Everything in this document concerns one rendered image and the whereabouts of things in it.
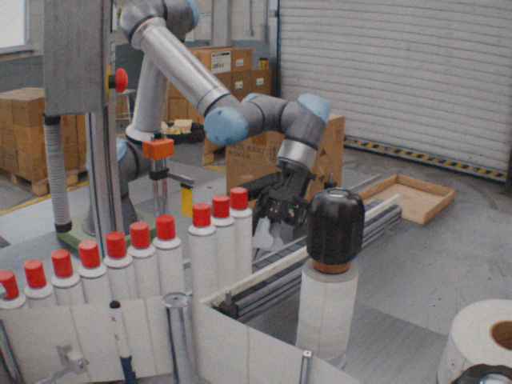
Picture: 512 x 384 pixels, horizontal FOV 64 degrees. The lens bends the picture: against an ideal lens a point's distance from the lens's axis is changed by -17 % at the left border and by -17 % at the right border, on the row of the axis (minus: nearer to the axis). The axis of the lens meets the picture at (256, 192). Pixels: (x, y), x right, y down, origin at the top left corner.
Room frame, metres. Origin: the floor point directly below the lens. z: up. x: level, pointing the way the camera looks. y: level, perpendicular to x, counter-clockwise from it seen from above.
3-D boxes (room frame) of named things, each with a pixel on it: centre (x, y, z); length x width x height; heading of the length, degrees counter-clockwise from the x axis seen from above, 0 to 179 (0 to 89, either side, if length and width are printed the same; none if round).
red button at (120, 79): (0.69, 0.21, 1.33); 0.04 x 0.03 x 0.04; 12
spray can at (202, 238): (0.79, 0.10, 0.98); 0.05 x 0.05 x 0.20
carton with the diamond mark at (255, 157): (1.44, -0.09, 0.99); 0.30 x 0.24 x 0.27; 144
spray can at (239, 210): (0.88, 0.03, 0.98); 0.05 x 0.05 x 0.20
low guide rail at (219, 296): (0.93, -0.08, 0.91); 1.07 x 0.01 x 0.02; 137
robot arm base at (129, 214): (1.18, 0.40, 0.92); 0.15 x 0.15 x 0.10
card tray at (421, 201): (1.48, -0.53, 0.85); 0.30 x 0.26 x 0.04; 137
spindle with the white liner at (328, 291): (0.61, -0.11, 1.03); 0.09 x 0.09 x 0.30
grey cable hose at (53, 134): (0.69, 0.33, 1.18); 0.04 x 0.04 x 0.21
